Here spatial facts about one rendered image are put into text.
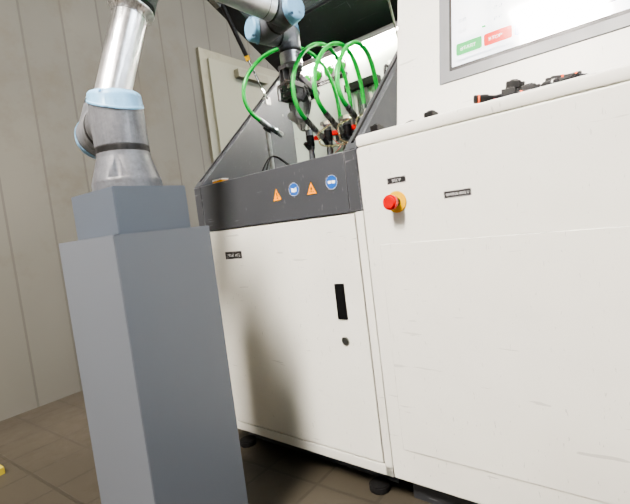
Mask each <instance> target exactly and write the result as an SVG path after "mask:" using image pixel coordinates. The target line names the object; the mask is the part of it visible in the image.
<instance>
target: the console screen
mask: <svg viewBox="0 0 630 504"><path fill-rule="evenodd" d="M627 27H630V0H439V72H440V85H444V84H447V83H450V82H454V81H457V80H460V79H463V78H466V77H470V76H473V75H476V74H479V73H482V72H486V71H489V70H492V69H495V68H498V67H502V66H505V65H508V64H511V63H514V62H518V61H521V60H524V59H527V58H531V57H534V56H537V55H540V54H543V53H547V52H550V51H553V50H556V49H559V48H563V47H566V46H569V45H572V44H575V43H579V42H582V41H585V40H588V39H591V38H595V37H598V36H601V35H604V34H608V33H611V32H614V31H617V30H620V29H624V28H627Z"/></svg>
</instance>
